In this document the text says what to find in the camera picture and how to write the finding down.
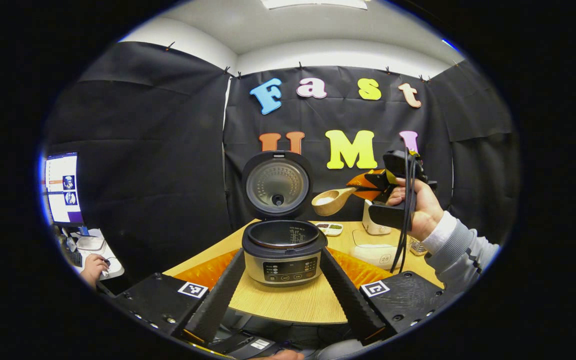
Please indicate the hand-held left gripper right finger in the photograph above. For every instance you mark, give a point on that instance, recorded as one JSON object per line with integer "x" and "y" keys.
{"x": 348, "y": 300}

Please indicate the white toaster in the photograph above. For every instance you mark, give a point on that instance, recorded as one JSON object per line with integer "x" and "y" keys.
{"x": 370, "y": 225}

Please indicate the computer monitor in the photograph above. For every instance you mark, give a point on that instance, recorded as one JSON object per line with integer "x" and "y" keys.
{"x": 63, "y": 187}

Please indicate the wooden spoon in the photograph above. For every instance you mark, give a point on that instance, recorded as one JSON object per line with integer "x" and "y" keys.
{"x": 330, "y": 204}

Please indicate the long ceiling light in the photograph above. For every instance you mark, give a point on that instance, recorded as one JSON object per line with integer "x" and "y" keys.
{"x": 313, "y": 3}

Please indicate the clear plastic food container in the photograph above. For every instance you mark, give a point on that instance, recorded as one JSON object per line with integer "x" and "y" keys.
{"x": 373, "y": 240}

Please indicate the black backdrop cloth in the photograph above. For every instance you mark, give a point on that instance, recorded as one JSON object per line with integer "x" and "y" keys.
{"x": 168, "y": 150}

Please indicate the white divided sauce dish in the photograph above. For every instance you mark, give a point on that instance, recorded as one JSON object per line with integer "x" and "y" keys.
{"x": 330, "y": 229}

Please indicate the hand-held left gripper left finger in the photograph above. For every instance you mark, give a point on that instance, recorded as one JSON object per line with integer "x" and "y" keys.
{"x": 220, "y": 295}

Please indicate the clear chopstick holder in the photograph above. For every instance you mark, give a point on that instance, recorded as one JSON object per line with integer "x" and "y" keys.
{"x": 417, "y": 248}

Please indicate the dark lidded silver rice cooker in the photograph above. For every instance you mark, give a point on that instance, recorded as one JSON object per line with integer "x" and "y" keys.
{"x": 283, "y": 265}

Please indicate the white side desk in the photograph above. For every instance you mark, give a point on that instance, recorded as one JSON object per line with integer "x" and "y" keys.
{"x": 90, "y": 244}

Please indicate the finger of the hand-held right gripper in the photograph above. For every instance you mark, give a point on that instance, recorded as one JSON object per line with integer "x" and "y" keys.
{"x": 370, "y": 195}
{"x": 375, "y": 177}

